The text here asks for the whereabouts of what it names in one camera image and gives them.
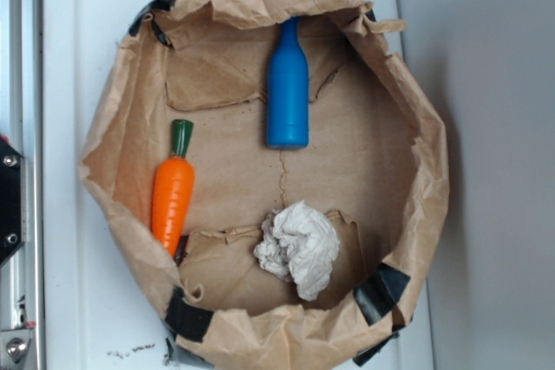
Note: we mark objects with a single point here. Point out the blue plastic bottle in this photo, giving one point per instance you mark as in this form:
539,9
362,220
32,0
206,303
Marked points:
287,121

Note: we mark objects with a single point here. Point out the crumpled white paper tissue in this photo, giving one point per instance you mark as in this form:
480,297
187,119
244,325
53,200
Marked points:
299,245

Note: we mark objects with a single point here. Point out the brown paper bag liner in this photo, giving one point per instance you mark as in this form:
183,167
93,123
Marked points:
376,167

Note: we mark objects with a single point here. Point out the orange toy carrot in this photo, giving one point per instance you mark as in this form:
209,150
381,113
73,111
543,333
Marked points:
173,189

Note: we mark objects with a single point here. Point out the black tape strip bottom right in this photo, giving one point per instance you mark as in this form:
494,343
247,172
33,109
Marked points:
377,295

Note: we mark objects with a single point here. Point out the black tape strip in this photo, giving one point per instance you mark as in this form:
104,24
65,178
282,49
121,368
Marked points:
188,321
377,295
147,14

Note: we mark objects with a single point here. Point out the black tape strip bottom left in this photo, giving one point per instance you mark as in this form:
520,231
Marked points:
188,321

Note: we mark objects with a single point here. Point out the black tape strip top left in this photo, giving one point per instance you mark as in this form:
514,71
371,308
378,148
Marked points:
147,14

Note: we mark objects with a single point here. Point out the black mounting bracket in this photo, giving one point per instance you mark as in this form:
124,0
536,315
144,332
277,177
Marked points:
12,200

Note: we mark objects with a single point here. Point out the metal frame rail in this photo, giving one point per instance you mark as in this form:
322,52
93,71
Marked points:
22,306

